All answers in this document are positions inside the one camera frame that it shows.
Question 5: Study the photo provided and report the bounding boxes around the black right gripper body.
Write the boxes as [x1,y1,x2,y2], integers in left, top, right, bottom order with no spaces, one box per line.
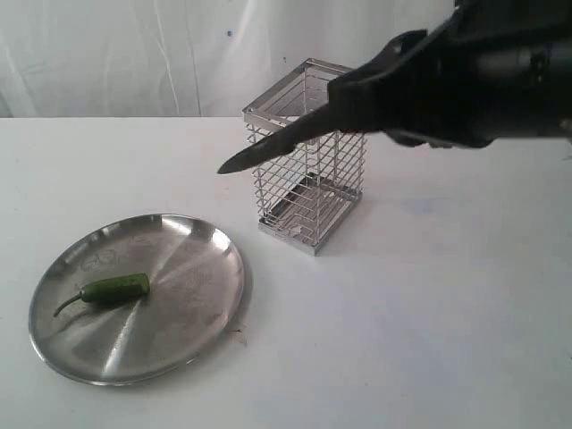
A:
[387,1,554,148]

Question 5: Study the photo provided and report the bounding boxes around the black handled knife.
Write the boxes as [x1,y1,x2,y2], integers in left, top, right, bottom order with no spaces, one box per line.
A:
[217,115,335,174]

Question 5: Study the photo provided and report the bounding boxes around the green cucumber with stem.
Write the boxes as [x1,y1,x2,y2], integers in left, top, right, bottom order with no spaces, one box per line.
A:
[53,273,150,317]

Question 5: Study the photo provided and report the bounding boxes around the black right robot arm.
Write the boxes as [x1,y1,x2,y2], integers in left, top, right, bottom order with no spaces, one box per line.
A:
[327,1,571,148]

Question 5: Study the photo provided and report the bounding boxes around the round steel plate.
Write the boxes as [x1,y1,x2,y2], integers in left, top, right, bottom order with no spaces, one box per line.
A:
[29,214,247,385]

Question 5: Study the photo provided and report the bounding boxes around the white backdrop curtain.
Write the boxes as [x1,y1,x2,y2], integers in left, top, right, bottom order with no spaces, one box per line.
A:
[1,0,454,118]

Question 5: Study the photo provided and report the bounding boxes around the wire metal utensil rack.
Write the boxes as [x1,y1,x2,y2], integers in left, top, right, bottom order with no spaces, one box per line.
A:
[243,58,366,255]

